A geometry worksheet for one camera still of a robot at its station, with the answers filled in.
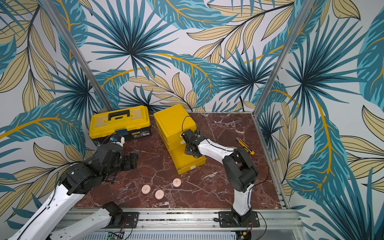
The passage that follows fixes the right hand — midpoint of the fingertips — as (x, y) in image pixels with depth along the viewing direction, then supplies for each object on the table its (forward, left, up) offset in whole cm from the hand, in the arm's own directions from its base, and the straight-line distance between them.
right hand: (191, 150), depth 94 cm
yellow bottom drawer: (-7, +4, -2) cm, 9 cm away
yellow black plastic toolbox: (+15, +34, +13) cm, 40 cm away
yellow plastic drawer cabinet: (+8, +11, +17) cm, 22 cm away
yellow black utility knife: (+3, -37, -4) cm, 38 cm away
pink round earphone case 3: (-25, +17, -3) cm, 31 cm away
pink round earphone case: (-19, +8, -3) cm, 21 cm away
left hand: (-16, +28, +19) cm, 38 cm away
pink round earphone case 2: (-22, +25, -3) cm, 34 cm away
